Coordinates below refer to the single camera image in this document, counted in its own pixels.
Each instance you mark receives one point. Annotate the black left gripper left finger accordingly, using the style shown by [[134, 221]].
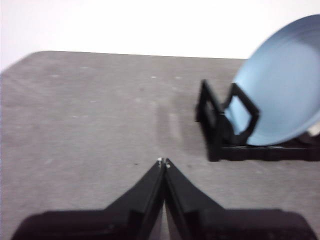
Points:
[[112, 225]]

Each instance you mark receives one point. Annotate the black plate rack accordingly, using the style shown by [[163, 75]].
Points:
[[217, 142]]

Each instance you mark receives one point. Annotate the blue plate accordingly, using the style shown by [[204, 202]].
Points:
[[282, 75]]

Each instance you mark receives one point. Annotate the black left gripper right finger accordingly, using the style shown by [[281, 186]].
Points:
[[225, 225]]

